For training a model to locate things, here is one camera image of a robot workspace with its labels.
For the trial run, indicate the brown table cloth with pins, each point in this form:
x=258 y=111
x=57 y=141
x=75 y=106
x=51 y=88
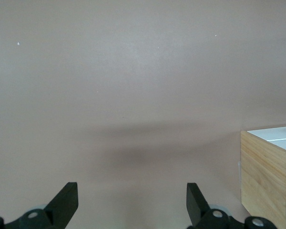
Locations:
x=133 y=71

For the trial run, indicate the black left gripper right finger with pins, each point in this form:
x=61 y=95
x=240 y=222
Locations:
x=197 y=210

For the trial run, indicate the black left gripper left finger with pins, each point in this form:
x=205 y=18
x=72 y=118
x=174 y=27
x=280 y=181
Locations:
x=59 y=210

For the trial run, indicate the light wooden drawer cabinet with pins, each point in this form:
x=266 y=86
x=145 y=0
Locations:
x=262 y=179

